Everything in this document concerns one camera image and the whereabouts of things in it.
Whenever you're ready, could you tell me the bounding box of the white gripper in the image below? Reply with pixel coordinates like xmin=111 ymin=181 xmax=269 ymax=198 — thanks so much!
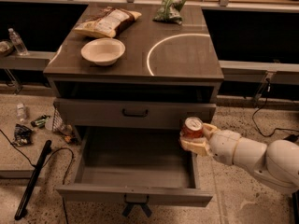
xmin=179 ymin=123 xmax=241 ymax=165

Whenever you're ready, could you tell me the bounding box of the red coke can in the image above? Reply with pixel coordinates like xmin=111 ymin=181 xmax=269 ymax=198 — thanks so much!
xmin=181 ymin=117 xmax=203 ymax=139

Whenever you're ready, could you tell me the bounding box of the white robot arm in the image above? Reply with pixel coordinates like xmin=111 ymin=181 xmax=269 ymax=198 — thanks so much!
xmin=179 ymin=123 xmax=299 ymax=194

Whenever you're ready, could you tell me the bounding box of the open grey middle drawer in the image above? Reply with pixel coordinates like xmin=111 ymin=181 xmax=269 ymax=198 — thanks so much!
xmin=57 ymin=127 xmax=213 ymax=216

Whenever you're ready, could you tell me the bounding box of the grey drawer cabinet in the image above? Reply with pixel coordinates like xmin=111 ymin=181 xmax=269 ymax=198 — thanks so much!
xmin=44 ymin=4 xmax=223 ymax=138

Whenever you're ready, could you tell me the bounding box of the closed grey top drawer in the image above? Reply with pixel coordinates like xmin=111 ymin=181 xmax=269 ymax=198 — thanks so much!
xmin=54 ymin=98 xmax=216 ymax=130

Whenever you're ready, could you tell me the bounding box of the green can on floor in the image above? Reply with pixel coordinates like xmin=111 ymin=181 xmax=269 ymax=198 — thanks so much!
xmin=30 ymin=115 xmax=50 ymax=128

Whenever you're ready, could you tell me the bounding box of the black power adapter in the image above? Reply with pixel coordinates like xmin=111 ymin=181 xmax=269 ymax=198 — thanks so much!
xmin=286 ymin=134 xmax=299 ymax=143

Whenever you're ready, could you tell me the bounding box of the white bowl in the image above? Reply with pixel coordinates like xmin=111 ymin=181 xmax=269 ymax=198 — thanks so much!
xmin=81 ymin=38 xmax=125 ymax=66

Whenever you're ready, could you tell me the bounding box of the green snack bag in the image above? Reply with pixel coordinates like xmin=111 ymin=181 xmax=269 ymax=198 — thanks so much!
xmin=153 ymin=0 xmax=187 ymax=24

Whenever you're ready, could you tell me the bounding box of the clear item beside cabinet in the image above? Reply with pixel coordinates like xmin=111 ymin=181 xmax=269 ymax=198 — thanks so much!
xmin=45 ymin=109 xmax=78 ymax=145

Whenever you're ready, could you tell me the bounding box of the brown white chip bag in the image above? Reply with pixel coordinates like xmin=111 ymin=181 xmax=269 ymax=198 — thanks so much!
xmin=74 ymin=7 xmax=141 ymax=38

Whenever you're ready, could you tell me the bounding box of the black bar on floor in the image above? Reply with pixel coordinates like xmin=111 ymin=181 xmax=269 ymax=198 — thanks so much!
xmin=14 ymin=140 xmax=51 ymax=220

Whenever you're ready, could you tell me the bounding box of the dark blue snack bag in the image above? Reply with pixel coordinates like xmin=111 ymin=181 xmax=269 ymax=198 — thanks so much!
xmin=14 ymin=124 xmax=33 ymax=146

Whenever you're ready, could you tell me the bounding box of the small water bottle on floor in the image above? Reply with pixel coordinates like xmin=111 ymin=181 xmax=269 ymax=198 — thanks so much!
xmin=17 ymin=103 xmax=27 ymax=122

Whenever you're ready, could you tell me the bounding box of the clear water bottle on ledge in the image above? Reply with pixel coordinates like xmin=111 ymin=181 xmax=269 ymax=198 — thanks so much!
xmin=8 ymin=28 xmax=29 ymax=55

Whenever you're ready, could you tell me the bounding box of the object on left ledge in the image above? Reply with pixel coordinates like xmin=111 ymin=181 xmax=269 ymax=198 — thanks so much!
xmin=0 ymin=40 xmax=14 ymax=57

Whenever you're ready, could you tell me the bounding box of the black cable right floor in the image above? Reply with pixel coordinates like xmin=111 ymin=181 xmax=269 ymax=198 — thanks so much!
xmin=251 ymin=77 xmax=299 ymax=139

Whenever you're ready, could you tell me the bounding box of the black cable floor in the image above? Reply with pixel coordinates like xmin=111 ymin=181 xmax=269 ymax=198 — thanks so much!
xmin=251 ymin=77 xmax=299 ymax=139
xmin=0 ymin=128 xmax=76 ymax=224

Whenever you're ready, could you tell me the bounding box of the black post right edge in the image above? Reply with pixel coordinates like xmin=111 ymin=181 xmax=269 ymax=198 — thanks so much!
xmin=292 ymin=191 xmax=299 ymax=224

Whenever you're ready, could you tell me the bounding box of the black cable left floor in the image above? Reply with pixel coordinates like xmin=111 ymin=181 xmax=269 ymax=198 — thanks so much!
xmin=0 ymin=128 xmax=76 ymax=224

